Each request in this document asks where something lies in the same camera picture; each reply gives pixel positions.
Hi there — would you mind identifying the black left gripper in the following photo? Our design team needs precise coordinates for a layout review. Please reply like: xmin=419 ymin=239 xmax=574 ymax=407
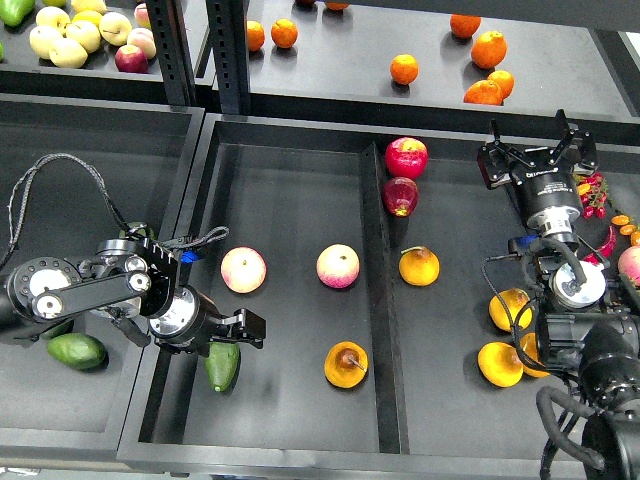
xmin=149 ymin=286 xmax=267 ymax=356

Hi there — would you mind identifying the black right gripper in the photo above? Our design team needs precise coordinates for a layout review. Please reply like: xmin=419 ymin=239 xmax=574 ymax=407
xmin=477 ymin=109 xmax=598 ymax=223

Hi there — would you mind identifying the green avocado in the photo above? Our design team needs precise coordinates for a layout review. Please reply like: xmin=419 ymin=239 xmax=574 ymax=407
xmin=47 ymin=332 xmax=107 ymax=370
xmin=204 ymin=342 xmax=240 ymax=392
xmin=128 ymin=222 xmax=157 ymax=240
xmin=39 ymin=320 xmax=74 ymax=341

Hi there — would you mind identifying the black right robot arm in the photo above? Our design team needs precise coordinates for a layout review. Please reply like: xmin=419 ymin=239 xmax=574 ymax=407
xmin=477 ymin=111 xmax=639 ymax=479

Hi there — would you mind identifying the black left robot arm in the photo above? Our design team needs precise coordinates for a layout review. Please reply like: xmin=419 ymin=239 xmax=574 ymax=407
xmin=1 ymin=153 xmax=266 ymax=356

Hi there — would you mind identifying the green avocado top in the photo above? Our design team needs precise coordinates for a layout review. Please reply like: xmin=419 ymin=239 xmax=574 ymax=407
xmin=128 ymin=222 xmax=157 ymax=240

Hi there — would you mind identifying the green avocado bottom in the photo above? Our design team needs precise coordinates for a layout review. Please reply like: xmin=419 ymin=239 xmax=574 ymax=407
xmin=47 ymin=332 xmax=107 ymax=370

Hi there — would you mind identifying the orange lower right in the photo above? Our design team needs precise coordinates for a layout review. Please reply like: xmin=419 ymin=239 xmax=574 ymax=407
xmin=487 ymin=70 xmax=515 ymax=99

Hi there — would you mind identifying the orange lowest right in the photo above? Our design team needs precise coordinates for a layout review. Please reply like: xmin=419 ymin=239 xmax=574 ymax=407
xmin=463 ymin=80 xmax=504 ymax=106

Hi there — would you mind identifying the pink apple left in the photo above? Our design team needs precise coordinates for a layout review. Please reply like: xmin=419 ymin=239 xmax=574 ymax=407
xmin=220 ymin=247 xmax=267 ymax=294

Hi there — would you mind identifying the pink apple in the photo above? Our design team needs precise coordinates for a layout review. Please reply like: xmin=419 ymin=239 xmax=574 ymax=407
xmin=220 ymin=247 xmax=267 ymax=294
xmin=316 ymin=244 xmax=360 ymax=289

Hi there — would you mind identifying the large orange right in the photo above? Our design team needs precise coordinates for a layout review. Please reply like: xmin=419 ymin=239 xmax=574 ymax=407
xmin=471 ymin=31 xmax=508 ymax=69

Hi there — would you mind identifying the cherry tomato bunch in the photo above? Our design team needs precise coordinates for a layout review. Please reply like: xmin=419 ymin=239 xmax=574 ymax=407
xmin=574 ymin=172 xmax=608 ymax=219

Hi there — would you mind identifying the pink apple right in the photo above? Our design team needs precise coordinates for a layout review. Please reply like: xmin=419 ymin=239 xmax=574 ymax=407
xmin=316 ymin=244 xmax=360 ymax=289

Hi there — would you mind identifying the orange top right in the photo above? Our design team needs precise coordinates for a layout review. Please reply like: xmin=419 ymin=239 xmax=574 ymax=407
xmin=449 ymin=14 xmax=482 ymax=39

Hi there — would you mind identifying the bright red apple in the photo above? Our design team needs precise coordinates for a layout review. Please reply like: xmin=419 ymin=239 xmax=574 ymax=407
xmin=385 ymin=137 xmax=429 ymax=180

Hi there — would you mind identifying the orange cherry tomatoes small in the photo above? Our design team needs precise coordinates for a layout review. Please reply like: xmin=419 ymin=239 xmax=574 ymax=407
xmin=611 ymin=214 xmax=640 ymax=246

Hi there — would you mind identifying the orange centre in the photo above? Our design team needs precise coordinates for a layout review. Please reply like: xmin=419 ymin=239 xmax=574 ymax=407
xmin=389 ymin=54 xmax=419 ymax=85

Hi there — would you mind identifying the red chili pepper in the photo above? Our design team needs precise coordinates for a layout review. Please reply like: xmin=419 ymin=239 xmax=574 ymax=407
xmin=583 ymin=225 xmax=617 ymax=265

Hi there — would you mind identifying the dark red apple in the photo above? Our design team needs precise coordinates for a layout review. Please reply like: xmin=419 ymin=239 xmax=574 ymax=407
xmin=382 ymin=177 xmax=419 ymax=218

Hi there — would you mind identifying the black centre tray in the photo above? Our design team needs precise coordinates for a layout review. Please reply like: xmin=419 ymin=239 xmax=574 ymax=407
xmin=118 ymin=116 xmax=546 ymax=479

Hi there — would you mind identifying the black tray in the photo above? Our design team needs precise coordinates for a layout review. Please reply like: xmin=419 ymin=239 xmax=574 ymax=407
xmin=1 ymin=95 xmax=204 ymax=468
xmin=118 ymin=116 xmax=546 ymax=479

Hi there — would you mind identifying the pink peach right edge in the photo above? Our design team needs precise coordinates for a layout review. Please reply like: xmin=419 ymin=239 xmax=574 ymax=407
xmin=617 ymin=245 xmax=640 ymax=288

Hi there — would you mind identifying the black tray divider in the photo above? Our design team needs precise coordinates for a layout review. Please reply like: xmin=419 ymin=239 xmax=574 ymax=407
xmin=359 ymin=143 xmax=410 ymax=454

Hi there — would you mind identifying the black left tray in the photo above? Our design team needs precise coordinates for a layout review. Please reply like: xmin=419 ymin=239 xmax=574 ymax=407
xmin=1 ymin=95 xmax=204 ymax=468

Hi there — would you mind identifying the orange far left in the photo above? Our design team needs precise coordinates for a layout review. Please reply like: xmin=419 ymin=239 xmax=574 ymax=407
xmin=246 ymin=20 xmax=265 ymax=52

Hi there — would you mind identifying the red apple on shelf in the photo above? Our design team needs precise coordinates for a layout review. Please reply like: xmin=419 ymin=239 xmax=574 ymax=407
xmin=115 ymin=44 xmax=149 ymax=74

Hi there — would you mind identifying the pale peach on shelf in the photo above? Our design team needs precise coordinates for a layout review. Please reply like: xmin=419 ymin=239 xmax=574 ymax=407
xmin=127 ymin=27 xmax=157 ymax=60

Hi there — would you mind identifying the yellow apple right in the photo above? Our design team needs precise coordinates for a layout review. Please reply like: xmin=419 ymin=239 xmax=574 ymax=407
xmin=98 ymin=12 xmax=133 ymax=47

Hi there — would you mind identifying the yellow apple lower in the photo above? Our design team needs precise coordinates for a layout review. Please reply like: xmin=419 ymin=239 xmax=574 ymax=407
xmin=49 ymin=38 xmax=88 ymax=69

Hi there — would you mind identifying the yellow apple middle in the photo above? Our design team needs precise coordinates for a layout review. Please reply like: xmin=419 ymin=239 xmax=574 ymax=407
xmin=65 ymin=20 xmax=102 ymax=54

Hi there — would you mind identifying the yellow apple left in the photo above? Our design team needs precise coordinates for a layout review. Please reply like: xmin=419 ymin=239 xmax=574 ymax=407
xmin=29 ymin=25 xmax=63 ymax=60

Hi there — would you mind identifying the black shelf post right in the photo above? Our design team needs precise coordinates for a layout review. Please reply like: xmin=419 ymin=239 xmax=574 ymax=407
xmin=205 ymin=0 xmax=251 ymax=116

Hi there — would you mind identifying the black shelf post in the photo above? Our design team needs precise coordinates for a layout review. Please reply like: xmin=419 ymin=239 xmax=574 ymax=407
xmin=146 ymin=0 xmax=196 ymax=107
xmin=205 ymin=0 xmax=251 ymax=116

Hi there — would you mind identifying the black shelf post left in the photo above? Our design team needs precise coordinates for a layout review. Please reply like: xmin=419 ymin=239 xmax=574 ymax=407
xmin=146 ymin=0 xmax=196 ymax=107

